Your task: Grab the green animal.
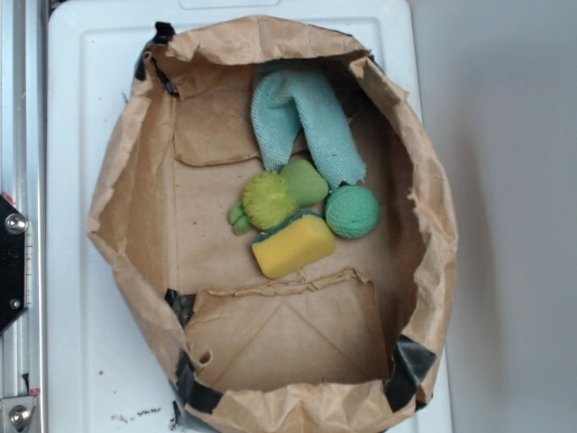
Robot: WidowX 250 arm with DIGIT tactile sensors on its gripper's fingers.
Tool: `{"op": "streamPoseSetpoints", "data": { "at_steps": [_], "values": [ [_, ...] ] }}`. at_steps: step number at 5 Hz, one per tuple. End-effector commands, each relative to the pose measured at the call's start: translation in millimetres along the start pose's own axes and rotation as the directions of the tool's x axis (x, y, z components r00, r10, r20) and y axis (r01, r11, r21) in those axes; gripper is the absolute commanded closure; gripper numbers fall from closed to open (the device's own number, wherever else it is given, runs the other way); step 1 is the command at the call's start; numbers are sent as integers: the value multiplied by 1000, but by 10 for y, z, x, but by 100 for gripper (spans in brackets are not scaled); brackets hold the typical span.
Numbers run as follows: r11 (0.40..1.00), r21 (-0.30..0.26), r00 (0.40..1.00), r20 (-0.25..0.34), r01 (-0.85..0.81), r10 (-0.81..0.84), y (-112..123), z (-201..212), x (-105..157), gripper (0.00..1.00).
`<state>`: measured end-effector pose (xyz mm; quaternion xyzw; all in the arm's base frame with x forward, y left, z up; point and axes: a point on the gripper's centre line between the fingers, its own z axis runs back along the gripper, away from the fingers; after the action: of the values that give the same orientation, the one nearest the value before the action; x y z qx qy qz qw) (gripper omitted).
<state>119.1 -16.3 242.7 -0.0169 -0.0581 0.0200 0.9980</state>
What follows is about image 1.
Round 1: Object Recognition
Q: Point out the yellow green sponge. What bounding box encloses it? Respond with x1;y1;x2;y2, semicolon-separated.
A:
252;209;336;279

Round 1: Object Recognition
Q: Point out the brown paper bag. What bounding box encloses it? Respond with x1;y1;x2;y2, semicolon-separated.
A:
88;15;458;432

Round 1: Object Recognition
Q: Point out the green knitted ball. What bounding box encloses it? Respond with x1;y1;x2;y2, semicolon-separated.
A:
325;185;380;239

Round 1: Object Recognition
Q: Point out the white plastic tray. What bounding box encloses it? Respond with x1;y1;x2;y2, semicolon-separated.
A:
45;0;453;433

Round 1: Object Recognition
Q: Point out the black corner bracket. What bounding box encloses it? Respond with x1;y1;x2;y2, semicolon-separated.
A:
0;193;30;336

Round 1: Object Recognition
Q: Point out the green plush animal toy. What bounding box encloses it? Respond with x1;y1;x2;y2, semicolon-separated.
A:
227;159;329;235

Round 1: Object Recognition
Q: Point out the silver corner bracket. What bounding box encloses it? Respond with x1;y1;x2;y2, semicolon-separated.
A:
1;395;36;433

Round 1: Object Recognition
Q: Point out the aluminium frame rail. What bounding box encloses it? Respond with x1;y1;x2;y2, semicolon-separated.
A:
1;1;50;432

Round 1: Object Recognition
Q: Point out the light blue cloth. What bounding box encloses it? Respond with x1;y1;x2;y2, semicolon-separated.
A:
251;62;366;190

